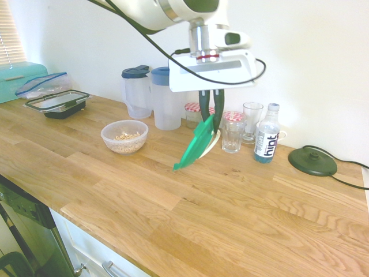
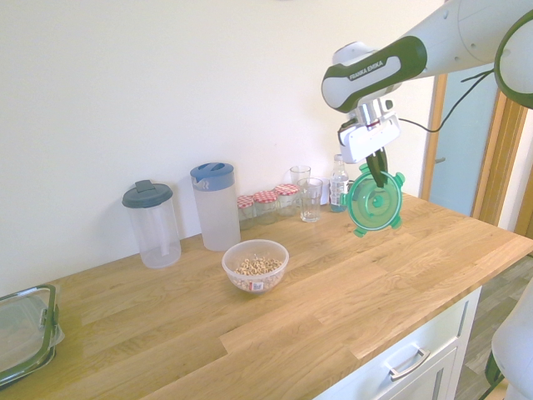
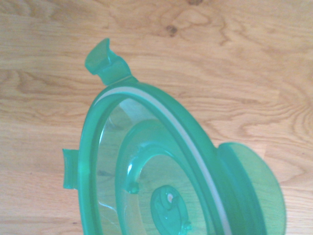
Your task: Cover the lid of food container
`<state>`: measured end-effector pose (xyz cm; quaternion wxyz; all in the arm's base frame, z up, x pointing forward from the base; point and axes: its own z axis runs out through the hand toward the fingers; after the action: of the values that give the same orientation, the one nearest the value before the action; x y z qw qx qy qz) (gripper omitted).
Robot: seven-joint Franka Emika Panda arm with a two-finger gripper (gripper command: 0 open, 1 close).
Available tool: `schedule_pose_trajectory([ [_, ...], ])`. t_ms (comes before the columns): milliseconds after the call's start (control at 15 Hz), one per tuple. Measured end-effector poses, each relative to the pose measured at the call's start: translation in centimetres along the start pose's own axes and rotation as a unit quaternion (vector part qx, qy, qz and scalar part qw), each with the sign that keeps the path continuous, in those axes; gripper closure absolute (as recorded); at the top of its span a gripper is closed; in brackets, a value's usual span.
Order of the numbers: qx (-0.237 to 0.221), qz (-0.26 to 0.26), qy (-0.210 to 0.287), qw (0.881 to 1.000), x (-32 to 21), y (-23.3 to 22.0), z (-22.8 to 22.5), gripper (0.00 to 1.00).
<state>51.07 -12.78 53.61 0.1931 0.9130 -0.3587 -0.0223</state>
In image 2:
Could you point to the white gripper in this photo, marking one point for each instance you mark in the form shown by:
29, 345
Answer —
366, 141

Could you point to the green round container lid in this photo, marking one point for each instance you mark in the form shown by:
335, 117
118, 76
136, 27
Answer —
366, 208

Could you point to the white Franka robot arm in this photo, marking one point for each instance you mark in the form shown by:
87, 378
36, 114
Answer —
366, 75

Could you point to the jar with red checkered lid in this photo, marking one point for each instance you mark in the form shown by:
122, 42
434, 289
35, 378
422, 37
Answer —
265, 206
286, 200
245, 212

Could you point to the clear pitcher blue lid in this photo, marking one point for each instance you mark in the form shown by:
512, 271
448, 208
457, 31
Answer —
216, 212

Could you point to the clear pitcher dark grey lid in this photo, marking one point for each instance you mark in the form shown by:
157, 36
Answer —
154, 233

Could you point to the rectangular container green-rimmed lid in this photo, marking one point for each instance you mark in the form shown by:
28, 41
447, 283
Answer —
25, 333

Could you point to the clear hint water bottle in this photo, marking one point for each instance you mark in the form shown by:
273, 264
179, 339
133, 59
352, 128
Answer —
336, 183

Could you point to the faceted glass tumbler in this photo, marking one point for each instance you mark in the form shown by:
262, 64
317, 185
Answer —
310, 202

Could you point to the clear bowl with cereal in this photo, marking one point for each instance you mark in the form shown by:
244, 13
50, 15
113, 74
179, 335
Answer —
255, 268

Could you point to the wooden door frame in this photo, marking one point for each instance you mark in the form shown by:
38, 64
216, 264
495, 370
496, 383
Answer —
497, 175

